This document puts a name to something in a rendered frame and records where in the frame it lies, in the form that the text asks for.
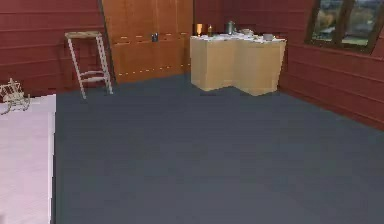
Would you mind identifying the white wooden stool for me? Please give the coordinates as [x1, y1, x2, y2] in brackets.
[64, 30, 114, 100]

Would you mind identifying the pale wooden rocking chair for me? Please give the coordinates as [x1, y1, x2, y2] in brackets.
[0, 77, 32, 116]

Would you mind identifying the brown wooden cupboard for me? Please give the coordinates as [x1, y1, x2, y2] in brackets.
[99, 0, 195, 85]

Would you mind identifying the tan kitchen counter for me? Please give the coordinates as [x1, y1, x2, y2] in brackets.
[189, 33, 287, 97]

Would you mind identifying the grey metal kettle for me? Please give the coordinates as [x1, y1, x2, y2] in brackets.
[224, 20, 237, 36]

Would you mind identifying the dark framed window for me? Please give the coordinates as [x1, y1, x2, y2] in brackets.
[304, 0, 384, 54]

